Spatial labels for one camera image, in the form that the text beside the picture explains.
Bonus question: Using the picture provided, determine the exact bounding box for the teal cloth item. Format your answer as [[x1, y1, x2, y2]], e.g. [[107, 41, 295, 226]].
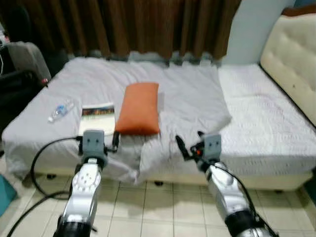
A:
[[0, 174, 18, 218]]

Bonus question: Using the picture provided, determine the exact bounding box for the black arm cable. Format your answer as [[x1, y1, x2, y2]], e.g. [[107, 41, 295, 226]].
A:
[[210, 162, 279, 237], [6, 137, 82, 237]]

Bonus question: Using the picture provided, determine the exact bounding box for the grey chair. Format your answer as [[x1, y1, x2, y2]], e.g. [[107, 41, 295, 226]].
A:
[[0, 41, 51, 85]]

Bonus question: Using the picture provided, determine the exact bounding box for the white quilted mattress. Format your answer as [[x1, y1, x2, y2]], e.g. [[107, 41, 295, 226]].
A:
[[217, 63, 316, 177]]

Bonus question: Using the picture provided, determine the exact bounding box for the cream bed base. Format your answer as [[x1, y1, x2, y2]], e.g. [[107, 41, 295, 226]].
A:
[[25, 165, 315, 192]]

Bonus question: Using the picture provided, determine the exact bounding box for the cream tufted bed headboard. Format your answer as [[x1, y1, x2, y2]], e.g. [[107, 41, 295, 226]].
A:
[[260, 5, 316, 125]]

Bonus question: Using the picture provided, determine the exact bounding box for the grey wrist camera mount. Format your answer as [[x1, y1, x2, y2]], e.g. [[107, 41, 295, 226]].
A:
[[82, 129, 106, 155], [203, 133, 222, 162]]

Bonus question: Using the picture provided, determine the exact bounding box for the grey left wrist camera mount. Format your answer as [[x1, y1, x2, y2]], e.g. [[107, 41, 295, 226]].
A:
[[82, 129, 106, 155]]

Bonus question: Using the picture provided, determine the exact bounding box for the clear plastic water bottle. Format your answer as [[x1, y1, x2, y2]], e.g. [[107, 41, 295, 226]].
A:
[[47, 99, 76, 123]]

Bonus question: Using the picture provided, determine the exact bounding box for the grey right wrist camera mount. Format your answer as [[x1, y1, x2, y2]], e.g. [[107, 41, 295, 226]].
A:
[[203, 133, 222, 162]]

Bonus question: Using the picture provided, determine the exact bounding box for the grey blanket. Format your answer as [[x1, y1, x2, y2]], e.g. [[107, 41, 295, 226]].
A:
[[1, 57, 233, 184]]

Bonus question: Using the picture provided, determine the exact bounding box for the brown curtain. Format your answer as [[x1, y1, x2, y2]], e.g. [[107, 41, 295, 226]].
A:
[[20, 0, 242, 61]]

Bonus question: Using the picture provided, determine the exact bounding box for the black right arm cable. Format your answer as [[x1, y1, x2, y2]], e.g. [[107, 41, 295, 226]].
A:
[[210, 162, 279, 237]]

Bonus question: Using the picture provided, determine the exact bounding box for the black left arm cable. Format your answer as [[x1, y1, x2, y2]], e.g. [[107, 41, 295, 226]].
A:
[[6, 137, 82, 237]]

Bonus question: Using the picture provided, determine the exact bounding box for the dark teal box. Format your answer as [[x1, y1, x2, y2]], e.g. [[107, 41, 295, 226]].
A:
[[303, 177, 316, 204]]

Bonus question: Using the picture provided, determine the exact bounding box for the white booklet with city photo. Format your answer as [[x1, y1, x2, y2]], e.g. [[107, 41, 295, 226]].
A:
[[79, 102, 116, 136]]

